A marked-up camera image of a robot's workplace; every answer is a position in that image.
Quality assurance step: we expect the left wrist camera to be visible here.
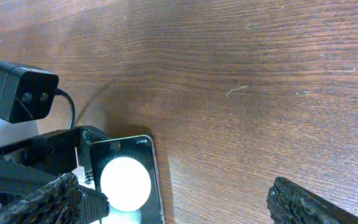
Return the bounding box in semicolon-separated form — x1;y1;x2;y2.
0;61;59;124

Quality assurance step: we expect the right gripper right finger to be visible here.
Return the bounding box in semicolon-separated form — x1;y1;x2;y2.
267;177;358;224

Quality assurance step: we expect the black smartphone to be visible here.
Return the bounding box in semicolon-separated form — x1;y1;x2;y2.
89;134;166;224

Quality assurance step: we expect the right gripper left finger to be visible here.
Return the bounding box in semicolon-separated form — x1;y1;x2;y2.
0;173;109;224

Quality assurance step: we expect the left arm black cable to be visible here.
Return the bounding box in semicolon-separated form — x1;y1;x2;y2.
55;88;76;130

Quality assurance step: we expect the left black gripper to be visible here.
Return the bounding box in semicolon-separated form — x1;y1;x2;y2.
0;126;108;194

